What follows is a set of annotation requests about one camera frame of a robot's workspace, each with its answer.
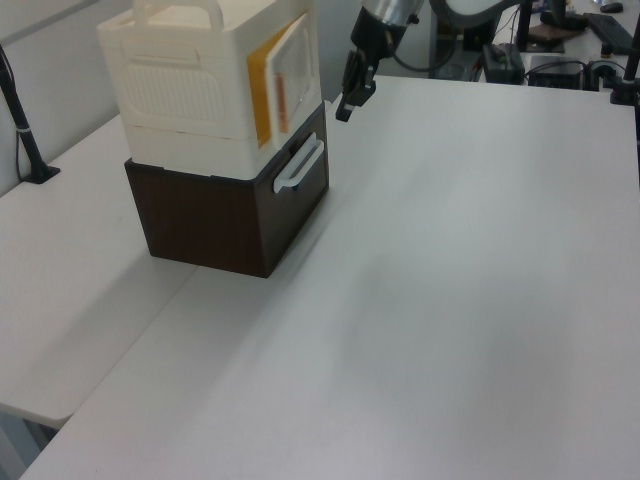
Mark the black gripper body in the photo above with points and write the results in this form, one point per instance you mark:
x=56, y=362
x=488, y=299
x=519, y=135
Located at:
x=377, y=37

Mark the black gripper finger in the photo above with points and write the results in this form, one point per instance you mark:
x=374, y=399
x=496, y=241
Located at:
x=350, y=85
x=368, y=85

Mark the cream cabinet door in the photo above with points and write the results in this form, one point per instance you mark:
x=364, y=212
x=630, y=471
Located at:
x=295, y=65

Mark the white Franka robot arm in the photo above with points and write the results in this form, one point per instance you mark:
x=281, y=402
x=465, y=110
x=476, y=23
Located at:
x=395, y=10

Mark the cream plastic storage cabinet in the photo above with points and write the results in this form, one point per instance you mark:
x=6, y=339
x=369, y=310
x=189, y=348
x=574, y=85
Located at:
x=170, y=100

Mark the dark brown drawer cabinet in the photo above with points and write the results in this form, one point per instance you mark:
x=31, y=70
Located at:
x=200, y=220

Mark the clear glass cup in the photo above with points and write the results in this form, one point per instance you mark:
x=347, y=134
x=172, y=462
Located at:
x=450, y=72

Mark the black upright box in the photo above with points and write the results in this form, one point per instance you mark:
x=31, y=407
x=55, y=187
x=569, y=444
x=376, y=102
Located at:
x=477, y=39

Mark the black power supply box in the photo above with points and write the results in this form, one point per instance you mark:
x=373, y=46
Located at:
x=502, y=62

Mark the brown monitor stand base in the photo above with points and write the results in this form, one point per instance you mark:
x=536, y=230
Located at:
x=547, y=36

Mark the black electronics box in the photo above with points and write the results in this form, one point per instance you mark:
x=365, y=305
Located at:
x=555, y=74

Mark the black computer keyboard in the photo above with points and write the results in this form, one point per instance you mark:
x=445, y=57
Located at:
x=612, y=32

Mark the black computer mouse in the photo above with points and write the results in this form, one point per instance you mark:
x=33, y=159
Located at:
x=611, y=7

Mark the black clamp camera stand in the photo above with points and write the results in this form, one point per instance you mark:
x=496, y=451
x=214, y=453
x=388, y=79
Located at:
x=622, y=90

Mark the black pole camera stand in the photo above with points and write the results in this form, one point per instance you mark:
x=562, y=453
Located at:
x=25, y=140

